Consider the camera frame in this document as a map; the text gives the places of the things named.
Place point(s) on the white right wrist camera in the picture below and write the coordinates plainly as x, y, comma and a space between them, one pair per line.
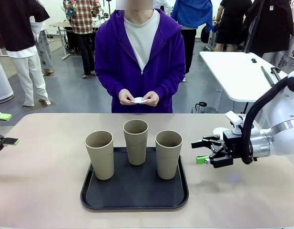
236, 122

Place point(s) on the white cylindrical air purifier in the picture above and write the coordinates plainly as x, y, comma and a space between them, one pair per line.
1, 83

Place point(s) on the white side table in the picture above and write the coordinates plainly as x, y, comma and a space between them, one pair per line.
232, 71

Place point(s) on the bystander in plaid shirt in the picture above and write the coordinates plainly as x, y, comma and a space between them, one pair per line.
83, 16

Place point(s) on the green flat object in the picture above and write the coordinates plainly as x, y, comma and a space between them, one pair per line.
3, 117

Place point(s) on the person's left hand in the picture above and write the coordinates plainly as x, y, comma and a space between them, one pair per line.
152, 99

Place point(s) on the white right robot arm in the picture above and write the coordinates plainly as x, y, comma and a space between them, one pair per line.
280, 133

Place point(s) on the tall beige cup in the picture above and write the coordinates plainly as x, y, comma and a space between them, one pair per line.
168, 159
100, 157
136, 148

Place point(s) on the glass jug black lid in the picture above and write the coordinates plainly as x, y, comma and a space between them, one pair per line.
201, 106

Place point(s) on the person's left forearm purple sleeve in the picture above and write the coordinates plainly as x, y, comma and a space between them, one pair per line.
173, 83

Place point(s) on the bystander in black dress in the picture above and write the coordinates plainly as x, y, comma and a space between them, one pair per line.
232, 23

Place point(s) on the bystander in black coat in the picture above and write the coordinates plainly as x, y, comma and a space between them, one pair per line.
273, 28

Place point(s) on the bystander in grey trousers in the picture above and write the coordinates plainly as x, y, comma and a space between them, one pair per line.
45, 52

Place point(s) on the person's right forearm purple sleeve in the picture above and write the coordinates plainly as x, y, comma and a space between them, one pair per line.
106, 83

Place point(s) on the person in purple hoodie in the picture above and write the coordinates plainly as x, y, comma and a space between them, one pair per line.
161, 59

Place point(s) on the person's right hand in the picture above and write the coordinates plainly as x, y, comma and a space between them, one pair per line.
125, 96

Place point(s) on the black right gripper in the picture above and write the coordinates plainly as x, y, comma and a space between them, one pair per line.
232, 143

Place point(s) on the black plastic tray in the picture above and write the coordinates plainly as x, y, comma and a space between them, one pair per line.
137, 190

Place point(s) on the wooden top background desk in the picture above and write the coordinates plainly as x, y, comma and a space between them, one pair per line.
61, 24

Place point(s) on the dark metal rod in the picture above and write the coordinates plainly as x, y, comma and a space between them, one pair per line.
267, 76
276, 74

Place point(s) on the bystander in blue jacket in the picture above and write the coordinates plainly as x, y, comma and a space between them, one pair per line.
192, 12

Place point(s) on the bystander in black shirt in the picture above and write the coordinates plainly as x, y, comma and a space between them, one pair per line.
15, 23

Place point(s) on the white scalloped paper coaster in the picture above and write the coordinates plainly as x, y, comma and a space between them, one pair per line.
218, 131
138, 100

